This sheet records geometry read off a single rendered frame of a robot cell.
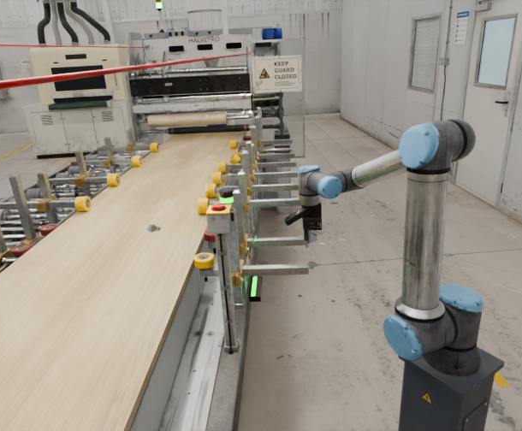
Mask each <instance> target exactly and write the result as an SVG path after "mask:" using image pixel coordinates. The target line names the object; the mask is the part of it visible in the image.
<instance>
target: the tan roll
mask: <svg viewBox="0 0 522 431"><path fill-rule="evenodd" d="M251 118H252V115H229V116H227V112H226V111H224V112H205V113H186V114H168V115H148V119H147V120H139V123H148V125H149V127H178V126H197V125H217V124H228V120H232V119H251Z"/></svg>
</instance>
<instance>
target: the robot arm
mask: <svg viewBox="0 0 522 431"><path fill-rule="evenodd" d="M475 142H476V135H475V132H474V130H473V128H472V127H471V126H470V125H469V124H468V123H467V122H465V121H462V120H456V119H451V120H446V121H436V122H431V123H429V122H426V123H421V124H419V125H417V126H413V127H410V128H409V129H407V130H406V132H404V134H403V135H402V137H401V139H400V143H399V150H396V151H393V152H390V153H389V154H386V155H384V156H380V157H379V158H376V159H374V160H372V161H369V162H366V163H364V164H362V165H359V166H356V167H354V168H350V169H347V170H342V171H338V172H334V173H329V174H325V173H323V172H320V167H319V166H318V165H305V166H301V167H300V168H299V173H298V175H299V203H300V204H301V207H302V208H301V209H299V210H297V211H295V212H294V213H293V214H291V215H288V216H287V217H286V218H285V223H286V224H287V225H288V226H289V225H290V224H292V223H294V222H295V221H298V220H299V219H300V218H302V221H303V229H304V245H305V247H306V248H308V244H309V243H312V242H316V241H317V235H316V234H315V233H313V232H312V230H322V205H321V203H320V196H321V197H323V198H328V199H332V198H336V197H337V196H339V194H340V193H343V192H350V191H354V190H360V189H363V188H365V187H367V186H368V185H370V184H373V183H376V182H378V181H381V180H386V179H388V178H391V177H394V176H396V175H399V174H404V173H406V172H407V183H406V219H405V237H404V255H403V273H402V291H401V296H399V297H398V298H397V299H396V300H395V303H394V314H393V315H391V316H388V317H387V318H386V319H385V320H384V322H383V332H384V335H385V338H386V340H387V341H388V343H389V345H390V346H391V347H392V349H393V350H394V352H395V353H396V354H398V355H399V356H400V357H402V358H404V359H406V360H413V359H417V358H421V357H423V358H424V360H425V362H427V364H429V366H431V367H432V368H433V369H435V370H437V371H439V372H441V373H443V374H446V375H452V376H468V375H472V374H474V373H476V372H477V371H478V369H479V366H480V355H479V352H478V347H477V341H478V331H479V326H480V321H481V316H482V311H483V300H482V298H481V297H480V296H479V294H478V293H476V292H474V291H473V290H472V289H470V288H467V287H465V286H460V285H455V284H444V285H440V282H441V271H442V250H443V240H444V228H445V218H446V207H447V196H448V176H449V173H450V167H451V162H455V161H458V160H460V159H462V158H464V157H466V156H467V155H469V154H470V153H471V151H472V149H473V147H474V145H475ZM320 222H321V226H320Z"/></svg>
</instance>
